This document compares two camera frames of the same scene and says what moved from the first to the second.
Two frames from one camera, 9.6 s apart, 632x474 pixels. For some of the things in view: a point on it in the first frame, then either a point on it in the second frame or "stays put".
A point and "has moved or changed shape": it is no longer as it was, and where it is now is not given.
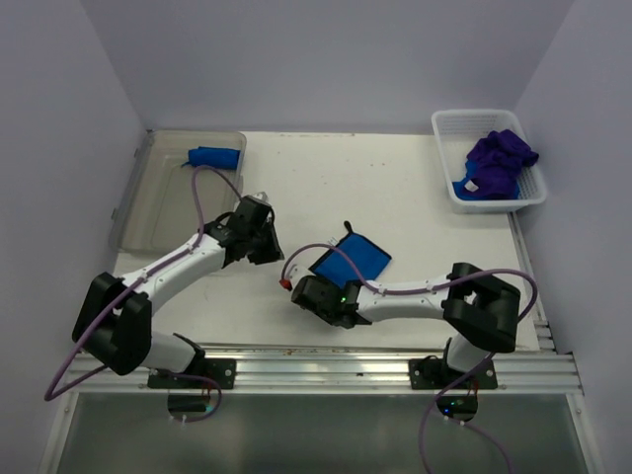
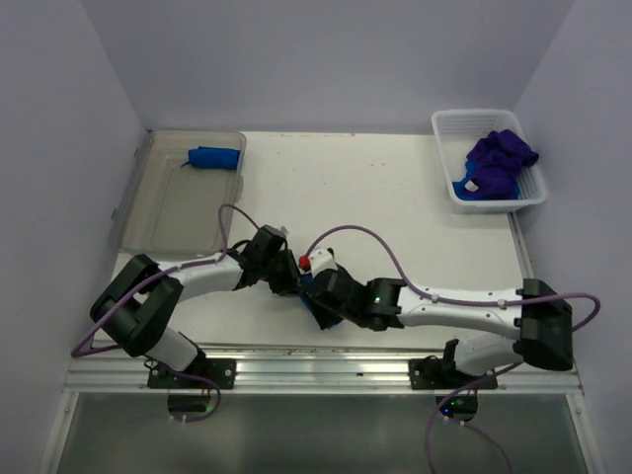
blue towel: [213, 156] stays put
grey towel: [370, 259] has moved or changed shape
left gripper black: [273, 252] → [289, 283]
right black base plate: [433, 372] stays put
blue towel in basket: [465, 189] stays put
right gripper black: [321, 280] stays put
